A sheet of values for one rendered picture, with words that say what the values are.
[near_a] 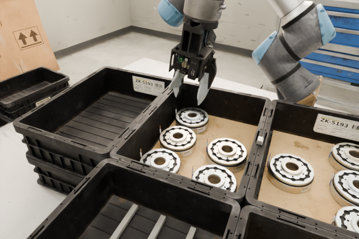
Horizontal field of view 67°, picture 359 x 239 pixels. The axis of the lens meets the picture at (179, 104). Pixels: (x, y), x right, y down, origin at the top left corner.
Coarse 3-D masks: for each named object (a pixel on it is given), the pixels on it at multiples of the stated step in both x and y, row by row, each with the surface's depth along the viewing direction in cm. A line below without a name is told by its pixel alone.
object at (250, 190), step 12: (312, 108) 75; (324, 108) 75; (264, 132) 66; (264, 144) 62; (252, 180) 53; (252, 192) 50; (252, 204) 48; (264, 204) 48; (288, 216) 46; (300, 216) 46; (324, 228) 44; (336, 228) 44
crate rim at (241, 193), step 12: (192, 84) 87; (168, 96) 80; (252, 96) 80; (156, 108) 75; (264, 108) 75; (144, 120) 70; (264, 120) 70; (132, 132) 67; (120, 144) 62; (252, 144) 62; (120, 156) 58; (252, 156) 58; (144, 168) 55; (156, 168) 55; (252, 168) 56; (180, 180) 53; (192, 180) 53; (216, 192) 50; (228, 192) 50; (240, 192) 50; (240, 204) 50
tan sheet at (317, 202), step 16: (272, 144) 77; (288, 144) 77; (304, 144) 77; (320, 144) 77; (320, 160) 72; (320, 176) 67; (272, 192) 63; (320, 192) 63; (288, 208) 59; (304, 208) 59; (320, 208) 59; (336, 208) 59
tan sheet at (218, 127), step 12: (216, 120) 87; (228, 120) 87; (204, 132) 82; (216, 132) 82; (228, 132) 82; (240, 132) 82; (252, 132) 82; (156, 144) 77; (204, 144) 77; (192, 156) 73; (204, 156) 73; (240, 180) 66
